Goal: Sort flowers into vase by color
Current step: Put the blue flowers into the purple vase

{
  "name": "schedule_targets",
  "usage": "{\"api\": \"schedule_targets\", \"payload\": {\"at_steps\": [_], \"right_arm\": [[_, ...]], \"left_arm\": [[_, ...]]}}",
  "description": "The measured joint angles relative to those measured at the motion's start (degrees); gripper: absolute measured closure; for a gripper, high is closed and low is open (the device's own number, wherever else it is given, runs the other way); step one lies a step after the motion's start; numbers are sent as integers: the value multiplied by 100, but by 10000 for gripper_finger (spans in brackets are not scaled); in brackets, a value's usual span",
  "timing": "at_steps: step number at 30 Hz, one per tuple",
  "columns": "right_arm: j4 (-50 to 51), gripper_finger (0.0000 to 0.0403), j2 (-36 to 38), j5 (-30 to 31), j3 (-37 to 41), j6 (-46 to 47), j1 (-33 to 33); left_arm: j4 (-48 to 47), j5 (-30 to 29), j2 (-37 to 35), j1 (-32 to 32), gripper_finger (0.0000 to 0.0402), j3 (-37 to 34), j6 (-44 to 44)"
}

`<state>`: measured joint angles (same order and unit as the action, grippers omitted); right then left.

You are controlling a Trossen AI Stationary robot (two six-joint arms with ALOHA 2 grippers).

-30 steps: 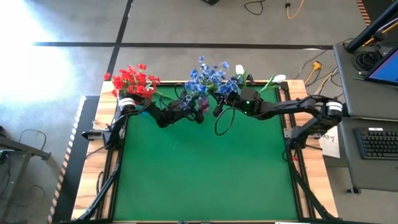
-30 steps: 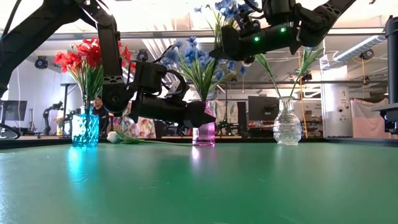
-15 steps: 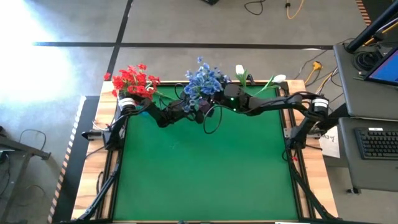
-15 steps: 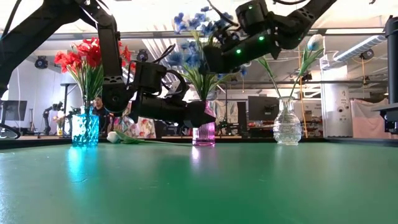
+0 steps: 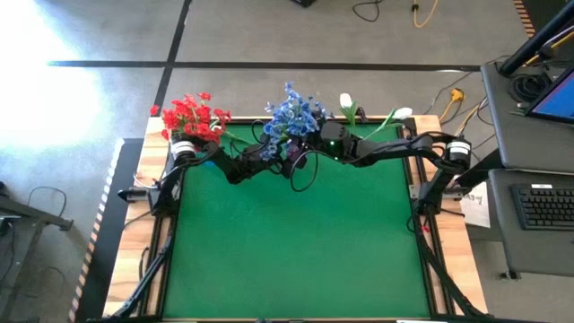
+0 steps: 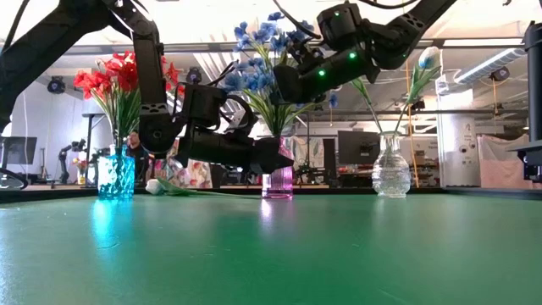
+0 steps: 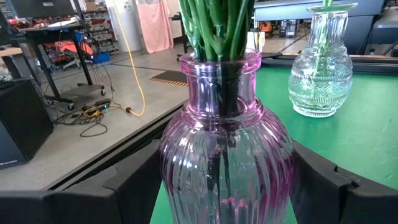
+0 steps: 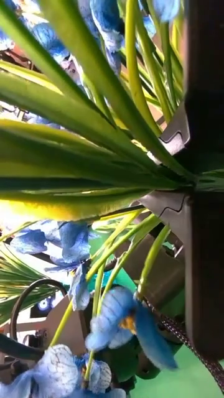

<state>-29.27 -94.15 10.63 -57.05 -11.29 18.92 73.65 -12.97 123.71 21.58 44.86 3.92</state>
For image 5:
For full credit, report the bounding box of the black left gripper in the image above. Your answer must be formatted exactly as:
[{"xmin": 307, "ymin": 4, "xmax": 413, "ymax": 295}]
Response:
[{"xmin": 244, "ymin": 145, "xmax": 309, "ymax": 179}]

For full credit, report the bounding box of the white tulip with blue tint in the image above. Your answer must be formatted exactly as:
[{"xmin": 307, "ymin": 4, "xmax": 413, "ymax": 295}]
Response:
[{"xmin": 365, "ymin": 107, "xmax": 413, "ymax": 141}]

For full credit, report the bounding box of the green table mat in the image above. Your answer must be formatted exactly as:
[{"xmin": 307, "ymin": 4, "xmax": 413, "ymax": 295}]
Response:
[{"xmin": 161, "ymin": 123, "xmax": 432, "ymax": 320}]

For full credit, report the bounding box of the white paper sheet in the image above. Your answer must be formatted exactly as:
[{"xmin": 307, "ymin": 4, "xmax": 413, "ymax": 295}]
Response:
[{"xmin": 459, "ymin": 181, "xmax": 492, "ymax": 230}]

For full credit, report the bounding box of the grey desk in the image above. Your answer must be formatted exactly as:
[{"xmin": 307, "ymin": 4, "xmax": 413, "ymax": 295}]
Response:
[{"xmin": 480, "ymin": 60, "xmax": 574, "ymax": 278}]

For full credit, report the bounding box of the black floor mat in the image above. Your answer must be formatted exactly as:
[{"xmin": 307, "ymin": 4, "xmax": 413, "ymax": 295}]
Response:
[{"xmin": 78, "ymin": 137, "xmax": 147, "ymax": 322}]

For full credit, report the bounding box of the orange black striped strip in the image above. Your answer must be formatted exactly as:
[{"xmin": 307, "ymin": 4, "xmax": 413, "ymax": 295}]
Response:
[{"xmin": 66, "ymin": 138, "xmax": 125, "ymax": 323}]

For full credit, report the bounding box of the black keyboard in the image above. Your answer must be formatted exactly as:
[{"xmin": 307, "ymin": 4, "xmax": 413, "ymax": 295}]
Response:
[{"xmin": 512, "ymin": 184, "xmax": 574, "ymax": 232}]

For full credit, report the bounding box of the black slanted pole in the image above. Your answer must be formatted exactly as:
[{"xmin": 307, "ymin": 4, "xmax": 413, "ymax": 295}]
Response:
[{"xmin": 499, "ymin": 0, "xmax": 574, "ymax": 77}]

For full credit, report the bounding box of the screen with blue display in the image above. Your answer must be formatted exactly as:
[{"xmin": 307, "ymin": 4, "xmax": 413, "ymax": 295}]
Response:
[{"xmin": 525, "ymin": 66, "xmax": 574, "ymax": 126}]

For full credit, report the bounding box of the dark grey stand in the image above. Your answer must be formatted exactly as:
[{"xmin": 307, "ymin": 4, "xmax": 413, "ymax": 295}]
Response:
[{"xmin": 0, "ymin": 179, "xmax": 75, "ymax": 323}]

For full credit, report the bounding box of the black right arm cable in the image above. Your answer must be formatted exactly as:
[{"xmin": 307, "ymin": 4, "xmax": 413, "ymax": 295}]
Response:
[{"xmin": 290, "ymin": 150, "xmax": 320, "ymax": 193}]

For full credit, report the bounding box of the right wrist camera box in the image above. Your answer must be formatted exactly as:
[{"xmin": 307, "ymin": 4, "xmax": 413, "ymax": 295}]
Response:
[{"xmin": 320, "ymin": 121, "xmax": 355, "ymax": 156}]

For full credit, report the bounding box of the black floor cable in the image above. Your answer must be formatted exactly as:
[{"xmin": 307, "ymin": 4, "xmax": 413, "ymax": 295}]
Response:
[{"xmin": 352, "ymin": 0, "xmax": 382, "ymax": 23}]

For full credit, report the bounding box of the yellow plug with cable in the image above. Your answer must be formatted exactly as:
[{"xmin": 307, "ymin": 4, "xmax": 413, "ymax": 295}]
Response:
[{"xmin": 441, "ymin": 88, "xmax": 466, "ymax": 123}]

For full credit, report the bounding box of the yellow floor cable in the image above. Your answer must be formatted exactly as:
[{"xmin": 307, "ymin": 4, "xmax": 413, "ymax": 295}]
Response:
[{"xmin": 412, "ymin": 0, "xmax": 443, "ymax": 29}]

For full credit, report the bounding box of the black table frame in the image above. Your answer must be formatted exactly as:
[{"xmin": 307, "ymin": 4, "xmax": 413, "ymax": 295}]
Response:
[{"xmin": 84, "ymin": 115, "xmax": 490, "ymax": 323}]

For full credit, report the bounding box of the coiled black cable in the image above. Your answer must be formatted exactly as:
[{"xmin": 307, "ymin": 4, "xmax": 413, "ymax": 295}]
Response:
[{"xmin": 508, "ymin": 71, "xmax": 552, "ymax": 104}]

